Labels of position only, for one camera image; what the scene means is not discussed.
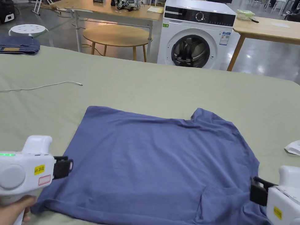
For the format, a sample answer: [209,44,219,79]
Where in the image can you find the person's left hand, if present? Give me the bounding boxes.
[0,194,37,225]

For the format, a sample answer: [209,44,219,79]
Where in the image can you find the wooden table with wooden legs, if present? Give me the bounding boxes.
[226,15,300,74]

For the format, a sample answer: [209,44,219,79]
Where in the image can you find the white hand controller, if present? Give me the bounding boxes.
[283,139,300,156]

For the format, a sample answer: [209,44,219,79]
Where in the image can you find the round wooden low table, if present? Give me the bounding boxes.
[81,24,150,62]

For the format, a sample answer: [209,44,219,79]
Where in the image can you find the folded blue jeans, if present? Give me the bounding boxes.
[0,36,41,56]

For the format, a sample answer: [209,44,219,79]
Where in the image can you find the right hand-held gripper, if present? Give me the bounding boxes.
[249,164,300,225]

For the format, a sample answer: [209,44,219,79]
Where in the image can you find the white washing machine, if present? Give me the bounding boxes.
[156,0,237,71]

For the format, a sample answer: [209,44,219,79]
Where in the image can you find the white cable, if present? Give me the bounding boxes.
[0,79,84,96]

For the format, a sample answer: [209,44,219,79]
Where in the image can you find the white round stool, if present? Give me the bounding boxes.
[8,23,49,38]

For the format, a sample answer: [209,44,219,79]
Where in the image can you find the black and white machine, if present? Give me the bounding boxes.
[0,0,17,26]

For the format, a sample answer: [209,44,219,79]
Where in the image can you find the long wooden table white legs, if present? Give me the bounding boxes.
[48,0,165,56]

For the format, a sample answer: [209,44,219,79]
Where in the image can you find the blue shirt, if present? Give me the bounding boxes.
[30,102,286,225]

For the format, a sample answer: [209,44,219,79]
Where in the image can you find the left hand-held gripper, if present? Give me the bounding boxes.
[0,134,75,225]

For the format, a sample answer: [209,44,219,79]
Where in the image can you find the bed with pale green sheet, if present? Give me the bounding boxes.
[0,44,300,225]

